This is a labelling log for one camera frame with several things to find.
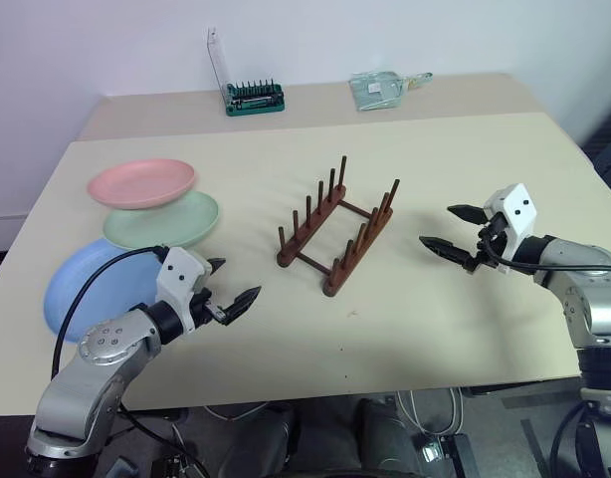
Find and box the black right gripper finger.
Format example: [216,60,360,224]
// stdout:
[418,236,472,269]
[447,202,489,226]

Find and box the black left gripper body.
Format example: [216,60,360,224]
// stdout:
[191,287,234,329]

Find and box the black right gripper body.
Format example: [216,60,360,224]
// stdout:
[466,212,509,274]

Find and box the brown wooden dish rack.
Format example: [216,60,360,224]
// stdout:
[276,154,402,299]

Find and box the green plate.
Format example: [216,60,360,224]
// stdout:
[102,191,222,251]

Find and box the blue plate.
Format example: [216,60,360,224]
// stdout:
[42,237,165,346]

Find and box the pink plate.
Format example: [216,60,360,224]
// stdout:
[86,157,198,210]

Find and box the dark rounded shape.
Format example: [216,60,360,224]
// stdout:
[220,400,309,478]
[353,395,426,478]

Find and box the clear plastic bag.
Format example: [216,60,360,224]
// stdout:
[348,70,434,113]

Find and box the green screwdriver bit set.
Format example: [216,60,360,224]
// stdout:
[205,26,288,119]

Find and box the black box with connector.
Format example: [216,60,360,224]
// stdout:
[413,431,484,478]

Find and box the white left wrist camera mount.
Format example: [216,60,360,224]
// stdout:
[154,246,213,334]

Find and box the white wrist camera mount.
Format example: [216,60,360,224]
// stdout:
[154,246,213,334]
[484,182,538,276]

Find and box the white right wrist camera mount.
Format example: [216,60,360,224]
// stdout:
[484,182,538,276]

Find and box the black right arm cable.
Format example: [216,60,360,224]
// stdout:
[477,213,611,276]

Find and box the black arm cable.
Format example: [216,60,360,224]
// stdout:
[477,213,611,276]
[50,245,170,382]

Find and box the thin white cable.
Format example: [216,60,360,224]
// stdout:
[203,400,270,421]

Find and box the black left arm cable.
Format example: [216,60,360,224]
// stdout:
[50,245,170,382]

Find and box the black floor cable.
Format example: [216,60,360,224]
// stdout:
[116,401,213,478]

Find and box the white cable bundle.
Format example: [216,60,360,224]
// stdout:
[397,386,465,440]

